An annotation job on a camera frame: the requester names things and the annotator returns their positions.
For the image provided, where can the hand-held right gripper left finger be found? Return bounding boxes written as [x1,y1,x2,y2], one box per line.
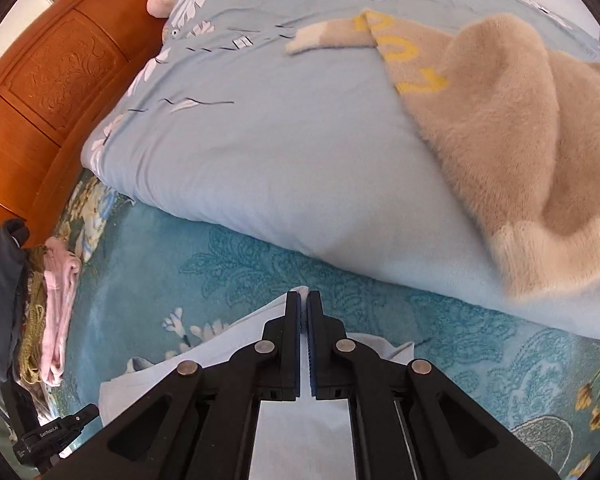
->
[40,290,302,480]

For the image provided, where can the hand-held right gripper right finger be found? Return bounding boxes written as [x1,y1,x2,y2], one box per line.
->
[306,290,576,480]

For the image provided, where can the light blue printed shirt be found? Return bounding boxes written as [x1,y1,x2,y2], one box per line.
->
[99,285,416,480]

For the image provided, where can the blue floral bedsheet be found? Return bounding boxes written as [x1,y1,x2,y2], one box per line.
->
[30,170,600,480]

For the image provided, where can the olive green knitted garment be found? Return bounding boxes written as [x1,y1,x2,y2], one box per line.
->
[15,245,48,386]

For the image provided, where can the pink garment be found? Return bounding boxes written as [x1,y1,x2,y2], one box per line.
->
[37,237,83,388]

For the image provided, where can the dark grey garment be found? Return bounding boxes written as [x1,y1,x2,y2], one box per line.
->
[0,217,31,386]

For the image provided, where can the light blue daisy duvet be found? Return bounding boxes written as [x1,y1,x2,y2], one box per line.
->
[82,0,600,343]

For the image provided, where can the beige fuzzy sweater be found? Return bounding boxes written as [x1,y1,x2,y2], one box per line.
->
[285,9,600,301]

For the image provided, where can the wooden headboard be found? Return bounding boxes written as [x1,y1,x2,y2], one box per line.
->
[0,0,188,238]

